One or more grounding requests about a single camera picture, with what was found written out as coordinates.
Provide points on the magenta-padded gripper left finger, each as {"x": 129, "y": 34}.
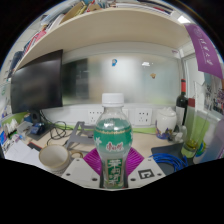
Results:
{"x": 80, "y": 171}

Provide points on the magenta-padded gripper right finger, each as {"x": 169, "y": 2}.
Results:
{"x": 146, "y": 173}

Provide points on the green-labelled clear drink bottle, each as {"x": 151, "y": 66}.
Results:
{"x": 112, "y": 133}

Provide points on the black desk mat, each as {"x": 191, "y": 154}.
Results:
{"x": 166, "y": 148}

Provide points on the grey metal laptop stand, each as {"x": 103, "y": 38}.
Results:
{"x": 78, "y": 135}

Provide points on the white ceramic jar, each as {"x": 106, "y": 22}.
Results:
{"x": 166, "y": 121}

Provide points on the green drinking glass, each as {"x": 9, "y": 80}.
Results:
{"x": 193, "y": 140}

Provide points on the written white paper sheet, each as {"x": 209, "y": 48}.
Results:
{"x": 23, "y": 155}

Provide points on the dark wine bottle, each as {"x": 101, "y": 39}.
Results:
{"x": 181, "y": 103}

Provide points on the black computer monitor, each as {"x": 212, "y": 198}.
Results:
{"x": 36, "y": 85}

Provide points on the yellow cartoon sticker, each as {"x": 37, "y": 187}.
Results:
{"x": 153, "y": 75}

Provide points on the blue cartoon sticker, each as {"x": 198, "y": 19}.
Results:
{"x": 114, "y": 62}

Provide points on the purple hanging banner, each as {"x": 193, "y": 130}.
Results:
{"x": 206, "y": 53}

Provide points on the ceiling lights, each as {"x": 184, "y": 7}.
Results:
{"x": 183, "y": 19}

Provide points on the group photo wall poster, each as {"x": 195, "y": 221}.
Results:
{"x": 215, "y": 96}

